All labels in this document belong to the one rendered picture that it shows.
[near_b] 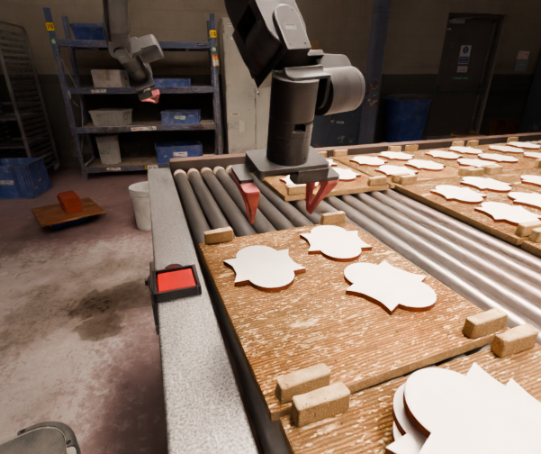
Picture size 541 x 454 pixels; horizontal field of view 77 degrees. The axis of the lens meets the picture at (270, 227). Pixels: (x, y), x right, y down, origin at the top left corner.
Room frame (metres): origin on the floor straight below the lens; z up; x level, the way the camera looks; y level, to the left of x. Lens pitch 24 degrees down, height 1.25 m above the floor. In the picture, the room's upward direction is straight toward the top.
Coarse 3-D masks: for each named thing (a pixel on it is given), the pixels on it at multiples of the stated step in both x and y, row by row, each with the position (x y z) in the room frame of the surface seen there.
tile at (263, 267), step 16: (240, 256) 0.55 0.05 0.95; (256, 256) 0.55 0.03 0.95; (272, 256) 0.55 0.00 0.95; (288, 256) 0.55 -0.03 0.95; (240, 272) 0.49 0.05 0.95; (256, 272) 0.49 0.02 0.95; (272, 272) 0.49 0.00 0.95; (288, 272) 0.49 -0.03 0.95; (256, 288) 0.46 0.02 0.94; (272, 288) 0.45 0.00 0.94
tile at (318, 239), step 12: (324, 228) 0.68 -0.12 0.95; (336, 228) 0.68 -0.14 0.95; (312, 240) 0.62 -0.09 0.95; (324, 240) 0.62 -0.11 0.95; (336, 240) 0.62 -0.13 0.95; (348, 240) 0.62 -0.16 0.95; (360, 240) 0.62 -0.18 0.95; (312, 252) 0.57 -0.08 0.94; (324, 252) 0.56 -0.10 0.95; (336, 252) 0.56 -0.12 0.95; (348, 252) 0.56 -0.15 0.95; (360, 252) 0.57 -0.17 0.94
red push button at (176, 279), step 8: (168, 272) 0.52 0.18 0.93; (176, 272) 0.52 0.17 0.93; (184, 272) 0.52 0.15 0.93; (192, 272) 0.52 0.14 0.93; (160, 280) 0.50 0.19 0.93; (168, 280) 0.50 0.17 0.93; (176, 280) 0.50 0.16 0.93; (184, 280) 0.50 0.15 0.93; (192, 280) 0.50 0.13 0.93; (160, 288) 0.47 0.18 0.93; (168, 288) 0.47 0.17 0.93
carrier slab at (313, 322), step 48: (240, 240) 0.64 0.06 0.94; (288, 240) 0.64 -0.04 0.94; (240, 288) 0.46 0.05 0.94; (288, 288) 0.46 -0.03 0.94; (336, 288) 0.46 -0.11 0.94; (432, 288) 0.46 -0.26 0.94; (240, 336) 0.35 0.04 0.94; (288, 336) 0.35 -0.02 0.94; (336, 336) 0.35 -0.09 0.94; (384, 336) 0.35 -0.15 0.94; (432, 336) 0.35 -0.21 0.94
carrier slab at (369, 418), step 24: (456, 360) 0.31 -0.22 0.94; (480, 360) 0.31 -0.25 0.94; (504, 360) 0.31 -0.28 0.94; (528, 360) 0.31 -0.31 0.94; (384, 384) 0.28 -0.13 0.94; (504, 384) 0.28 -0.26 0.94; (528, 384) 0.28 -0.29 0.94; (360, 408) 0.25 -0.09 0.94; (384, 408) 0.25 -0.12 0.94; (288, 432) 0.22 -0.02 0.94; (312, 432) 0.22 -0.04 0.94; (336, 432) 0.22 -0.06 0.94; (360, 432) 0.22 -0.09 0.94; (384, 432) 0.22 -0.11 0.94
